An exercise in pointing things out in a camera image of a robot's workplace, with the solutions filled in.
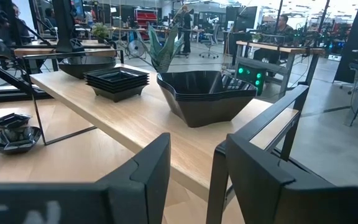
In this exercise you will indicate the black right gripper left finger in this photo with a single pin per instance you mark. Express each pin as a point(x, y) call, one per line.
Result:
point(120, 199)

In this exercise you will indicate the small black square mini plate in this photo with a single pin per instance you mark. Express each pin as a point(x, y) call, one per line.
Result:
point(117, 74)
point(9, 119)
point(120, 95)

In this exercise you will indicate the large black square mini plate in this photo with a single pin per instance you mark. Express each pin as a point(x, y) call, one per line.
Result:
point(197, 96)

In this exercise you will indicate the black table frame rails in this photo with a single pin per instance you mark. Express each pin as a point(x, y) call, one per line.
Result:
point(11, 93)

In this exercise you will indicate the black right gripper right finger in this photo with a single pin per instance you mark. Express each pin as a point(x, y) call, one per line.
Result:
point(275, 202)

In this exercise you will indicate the wooden table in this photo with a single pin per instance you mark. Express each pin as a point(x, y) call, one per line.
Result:
point(278, 48)
point(42, 51)

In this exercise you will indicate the small green potted plant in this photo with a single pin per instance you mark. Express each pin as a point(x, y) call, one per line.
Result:
point(100, 31)

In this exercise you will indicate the round grey fan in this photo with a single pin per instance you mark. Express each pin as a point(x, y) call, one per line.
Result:
point(136, 48)

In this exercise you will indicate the black leaf-shaped mini plate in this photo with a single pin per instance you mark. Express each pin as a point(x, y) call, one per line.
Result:
point(85, 62)
point(14, 146)

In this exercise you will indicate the green plant in white pot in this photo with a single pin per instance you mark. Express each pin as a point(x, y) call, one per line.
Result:
point(163, 53)

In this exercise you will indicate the black monitor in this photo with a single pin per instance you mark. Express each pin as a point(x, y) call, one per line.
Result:
point(244, 18)

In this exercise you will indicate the wooden shelf riser black frame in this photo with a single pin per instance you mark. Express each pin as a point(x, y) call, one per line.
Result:
point(135, 118)

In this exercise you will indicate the red tool cabinet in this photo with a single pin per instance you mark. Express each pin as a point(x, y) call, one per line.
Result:
point(146, 17)

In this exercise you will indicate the black box green lights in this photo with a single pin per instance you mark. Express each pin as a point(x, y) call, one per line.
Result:
point(247, 81)

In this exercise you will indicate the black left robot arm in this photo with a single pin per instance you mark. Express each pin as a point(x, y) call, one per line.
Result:
point(63, 25)

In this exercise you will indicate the dark round bowl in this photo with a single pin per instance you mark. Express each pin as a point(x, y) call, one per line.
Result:
point(82, 73)

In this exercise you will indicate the black robot equipment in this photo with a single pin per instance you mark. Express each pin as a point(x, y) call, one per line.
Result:
point(303, 40)

